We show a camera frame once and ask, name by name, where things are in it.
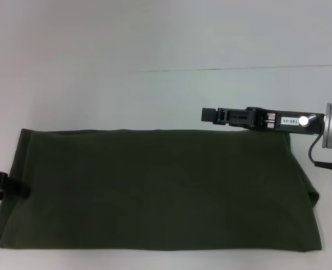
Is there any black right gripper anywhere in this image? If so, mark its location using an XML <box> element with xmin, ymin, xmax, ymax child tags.
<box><xmin>201</xmin><ymin>106</ymin><xmax>327</xmax><ymax>138</ymax></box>

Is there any thin black cable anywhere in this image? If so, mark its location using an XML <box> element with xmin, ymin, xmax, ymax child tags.
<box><xmin>308</xmin><ymin>133</ymin><xmax>332</xmax><ymax>170</ymax></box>

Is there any dark green FREE t-shirt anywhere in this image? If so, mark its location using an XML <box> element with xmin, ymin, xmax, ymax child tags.
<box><xmin>0</xmin><ymin>128</ymin><xmax>321</xmax><ymax>251</ymax></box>

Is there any silver cable connector plug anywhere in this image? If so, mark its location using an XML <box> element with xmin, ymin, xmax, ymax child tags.
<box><xmin>298</xmin><ymin>113</ymin><xmax>319</xmax><ymax>128</ymax></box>

